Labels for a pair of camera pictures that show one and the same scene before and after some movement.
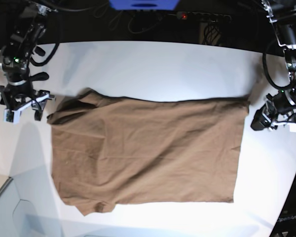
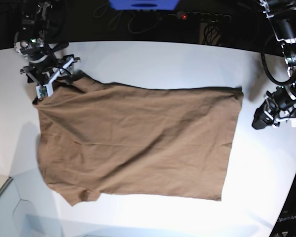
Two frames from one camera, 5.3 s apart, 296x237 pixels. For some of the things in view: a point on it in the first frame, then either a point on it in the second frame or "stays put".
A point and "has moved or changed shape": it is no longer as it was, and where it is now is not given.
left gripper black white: (285, 108) stays put
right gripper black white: (22, 97) → (42, 74)
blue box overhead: (143, 5) stays put
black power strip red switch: (203, 17) stays put
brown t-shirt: (109, 150) has moved or changed shape
